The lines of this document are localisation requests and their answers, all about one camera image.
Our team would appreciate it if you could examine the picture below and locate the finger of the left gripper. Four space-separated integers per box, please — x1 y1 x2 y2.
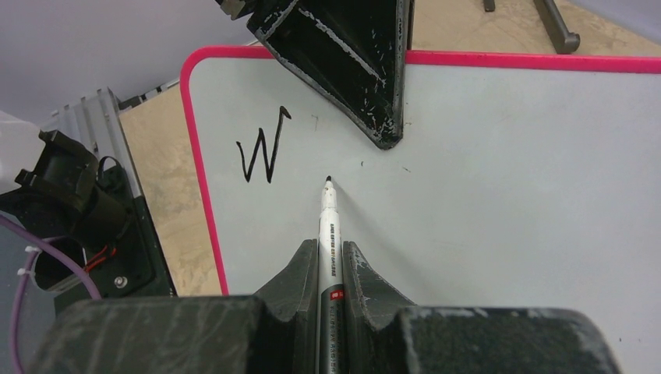
247 0 414 150

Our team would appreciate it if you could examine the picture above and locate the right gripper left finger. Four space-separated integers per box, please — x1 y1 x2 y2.
30 240 317 373

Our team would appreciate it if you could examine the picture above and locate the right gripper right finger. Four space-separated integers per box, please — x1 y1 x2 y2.
343 242 620 373

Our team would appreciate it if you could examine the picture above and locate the white whiteboard marker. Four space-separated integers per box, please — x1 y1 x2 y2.
316 176 348 373

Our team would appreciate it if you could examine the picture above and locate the red framed whiteboard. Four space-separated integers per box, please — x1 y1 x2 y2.
180 46 660 373

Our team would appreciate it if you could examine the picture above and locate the black metal clamp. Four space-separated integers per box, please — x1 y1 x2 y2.
469 1 581 55

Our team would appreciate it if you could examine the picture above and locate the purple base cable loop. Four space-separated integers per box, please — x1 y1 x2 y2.
0 213 103 374

